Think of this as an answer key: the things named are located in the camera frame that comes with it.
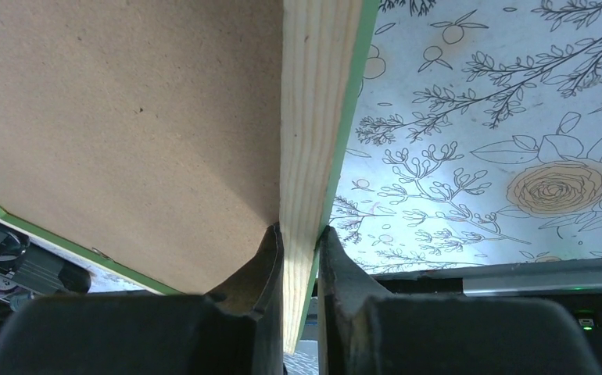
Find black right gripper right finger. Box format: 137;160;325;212
317;227;602;374

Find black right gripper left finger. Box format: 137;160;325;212
0;224;285;374

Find wooden picture frame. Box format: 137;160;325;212
0;1;378;353

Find brown cardboard backing board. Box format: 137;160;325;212
0;1;283;293

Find floral patterned tablecloth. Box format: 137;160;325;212
91;0;602;375

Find black poker chip case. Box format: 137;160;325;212
0;224;91;310

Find small metal frame clip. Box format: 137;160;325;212
91;247;113;262

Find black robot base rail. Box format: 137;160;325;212
368;258;602;374

